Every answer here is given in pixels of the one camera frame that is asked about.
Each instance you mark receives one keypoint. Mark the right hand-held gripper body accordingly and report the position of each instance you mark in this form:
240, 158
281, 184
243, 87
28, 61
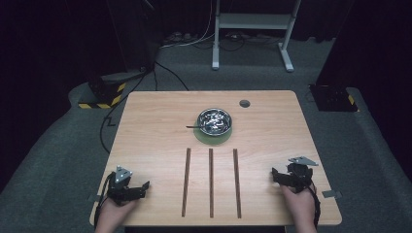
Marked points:
299, 176

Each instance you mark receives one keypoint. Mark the black box with striped base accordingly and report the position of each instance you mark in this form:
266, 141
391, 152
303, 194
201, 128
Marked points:
103, 92

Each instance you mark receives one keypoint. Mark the black box with yellow stripe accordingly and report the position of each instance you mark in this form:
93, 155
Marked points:
333, 98

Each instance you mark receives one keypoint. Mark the white metal stand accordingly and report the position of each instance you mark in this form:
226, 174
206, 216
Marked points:
252, 21

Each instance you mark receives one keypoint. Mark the grey tape piece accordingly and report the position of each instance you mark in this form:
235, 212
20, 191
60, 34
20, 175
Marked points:
94, 197
332, 194

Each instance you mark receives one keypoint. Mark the person's right hand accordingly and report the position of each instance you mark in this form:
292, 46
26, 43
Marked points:
301, 210

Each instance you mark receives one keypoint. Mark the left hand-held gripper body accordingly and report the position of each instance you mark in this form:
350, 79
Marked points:
118, 191

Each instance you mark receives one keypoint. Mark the grey table grommet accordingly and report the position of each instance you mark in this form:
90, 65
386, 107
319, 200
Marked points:
244, 103

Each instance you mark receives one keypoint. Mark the metal spoon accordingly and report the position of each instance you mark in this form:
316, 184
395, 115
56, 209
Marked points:
192, 126

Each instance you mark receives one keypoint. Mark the shiny steel bowl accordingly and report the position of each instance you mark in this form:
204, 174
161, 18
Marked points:
214, 121

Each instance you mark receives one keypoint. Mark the person's left hand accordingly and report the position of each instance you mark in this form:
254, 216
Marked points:
113, 216

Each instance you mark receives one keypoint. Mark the round green coaster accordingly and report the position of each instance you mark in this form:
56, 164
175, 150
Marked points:
210, 140

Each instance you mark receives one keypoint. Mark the pair of brown wooden chopsticks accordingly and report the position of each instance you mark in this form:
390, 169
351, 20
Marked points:
186, 181
211, 181
237, 181

